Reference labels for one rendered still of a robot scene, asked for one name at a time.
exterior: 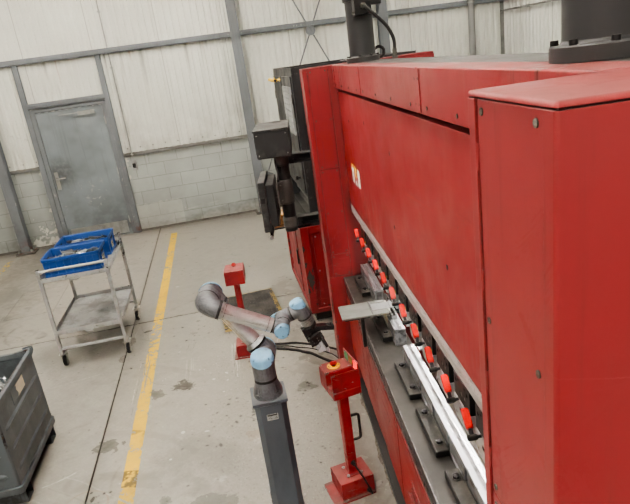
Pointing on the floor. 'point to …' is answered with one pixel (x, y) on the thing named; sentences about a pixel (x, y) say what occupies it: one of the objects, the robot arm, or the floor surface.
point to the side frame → (564, 286)
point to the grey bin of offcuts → (11, 427)
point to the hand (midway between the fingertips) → (328, 349)
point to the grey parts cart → (92, 303)
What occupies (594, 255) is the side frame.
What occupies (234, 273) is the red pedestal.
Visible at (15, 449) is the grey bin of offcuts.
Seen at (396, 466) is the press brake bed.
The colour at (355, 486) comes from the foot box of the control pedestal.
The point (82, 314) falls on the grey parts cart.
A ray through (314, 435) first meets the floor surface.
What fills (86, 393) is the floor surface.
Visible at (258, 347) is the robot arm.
